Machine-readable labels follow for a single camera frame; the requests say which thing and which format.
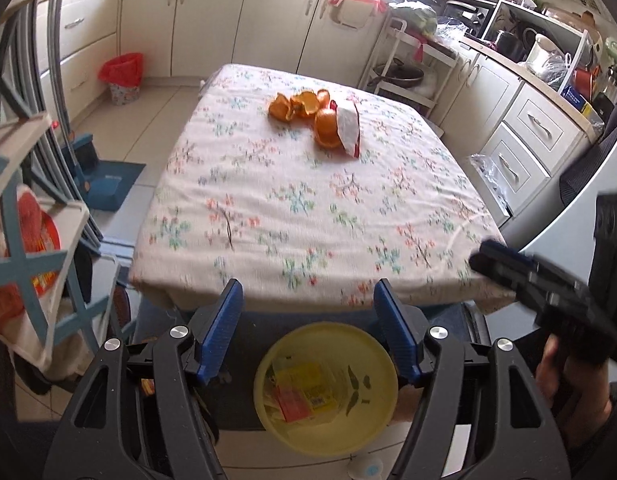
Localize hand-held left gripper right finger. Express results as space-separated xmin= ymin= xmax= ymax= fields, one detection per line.
xmin=373 ymin=278 xmax=574 ymax=480

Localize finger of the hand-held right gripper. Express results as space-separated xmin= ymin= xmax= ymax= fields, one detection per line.
xmin=467 ymin=254 xmax=546 ymax=312
xmin=481 ymin=240 xmax=589 ymax=293

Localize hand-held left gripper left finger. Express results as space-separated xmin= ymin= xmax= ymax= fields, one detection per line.
xmin=48 ymin=278 xmax=245 ymax=480

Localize yellow packet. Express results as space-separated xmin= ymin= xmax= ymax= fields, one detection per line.
xmin=272 ymin=362 xmax=340 ymax=412

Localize red packet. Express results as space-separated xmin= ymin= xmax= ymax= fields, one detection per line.
xmin=277 ymin=391 xmax=315 ymax=424

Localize yellow plastic basin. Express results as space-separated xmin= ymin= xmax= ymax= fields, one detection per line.
xmin=253 ymin=322 xmax=400 ymax=457

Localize white and red wrapper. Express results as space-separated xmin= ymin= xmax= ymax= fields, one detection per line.
xmin=335 ymin=104 xmax=362 ymax=158

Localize person's right forearm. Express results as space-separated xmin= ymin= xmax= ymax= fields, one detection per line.
xmin=553 ymin=375 xmax=617 ymax=480

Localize person's right hand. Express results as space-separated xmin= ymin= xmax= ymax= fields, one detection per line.
xmin=535 ymin=334 xmax=589 ymax=413

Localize cream drawer cabinet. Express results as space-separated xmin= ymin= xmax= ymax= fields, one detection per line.
xmin=428 ymin=50 xmax=589 ymax=232
xmin=36 ymin=0 xmax=125 ymax=122

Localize white round lid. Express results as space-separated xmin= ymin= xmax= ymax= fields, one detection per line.
xmin=347 ymin=455 xmax=387 ymax=480

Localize floral tablecloth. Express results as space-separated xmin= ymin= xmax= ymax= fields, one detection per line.
xmin=128 ymin=63 xmax=519 ymax=318

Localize blue box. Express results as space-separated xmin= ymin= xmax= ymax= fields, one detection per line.
xmin=561 ymin=85 xmax=592 ymax=114

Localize blue dustpan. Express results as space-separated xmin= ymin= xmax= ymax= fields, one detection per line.
xmin=81 ymin=159 xmax=146 ymax=212

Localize red pot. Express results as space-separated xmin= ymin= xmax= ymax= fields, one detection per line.
xmin=571 ymin=67 xmax=597 ymax=94

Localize white trolley cart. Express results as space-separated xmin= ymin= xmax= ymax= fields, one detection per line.
xmin=358 ymin=15 xmax=460 ymax=112

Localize white kettle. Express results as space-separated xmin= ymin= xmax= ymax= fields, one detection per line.
xmin=527 ymin=34 xmax=560 ymax=74

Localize black pot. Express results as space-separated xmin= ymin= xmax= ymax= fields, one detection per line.
xmin=495 ymin=30 xmax=527 ymax=59

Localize red plastic bag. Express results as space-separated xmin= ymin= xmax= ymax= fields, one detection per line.
xmin=0 ymin=185 xmax=64 ymax=332

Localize blue and white shelf rack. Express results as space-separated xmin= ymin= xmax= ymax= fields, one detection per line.
xmin=0 ymin=0 xmax=124 ymax=378

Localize black wok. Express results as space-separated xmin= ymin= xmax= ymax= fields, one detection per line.
xmin=372 ymin=58 xmax=427 ymax=89

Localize white countertop shelf rack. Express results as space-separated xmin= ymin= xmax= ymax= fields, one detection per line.
xmin=481 ymin=0 xmax=597 ymax=92

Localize blue broom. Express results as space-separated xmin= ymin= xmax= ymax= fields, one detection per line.
xmin=58 ymin=132 xmax=102 ymax=182

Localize crinkled clear bag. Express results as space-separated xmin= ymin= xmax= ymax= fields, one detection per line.
xmin=433 ymin=20 xmax=472 ymax=49

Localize black countertop oven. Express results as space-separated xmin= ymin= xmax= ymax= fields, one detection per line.
xmin=445 ymin=0 xmax=495 ymax=42

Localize bag of green vegetables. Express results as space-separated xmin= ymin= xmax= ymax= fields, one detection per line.
xmin=388 ymin=0 xmax=437 ymax=37

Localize patterned bin with red bag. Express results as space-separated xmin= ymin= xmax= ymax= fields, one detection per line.
xmin=98 ymin=52 xmax=144 ymax=107

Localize white hanging bin red bag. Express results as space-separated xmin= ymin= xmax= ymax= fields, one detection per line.
xmin=329 ymin=0 xmax=387 ymax=29

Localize cream door cabinets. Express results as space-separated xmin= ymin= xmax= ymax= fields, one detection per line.
xmin=118 ymin=0 xmax=390 ymax=82

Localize clear bag on drawer handle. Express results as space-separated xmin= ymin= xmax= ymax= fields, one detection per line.
xmin=469 ymin=154 xmax=515 ymax=222

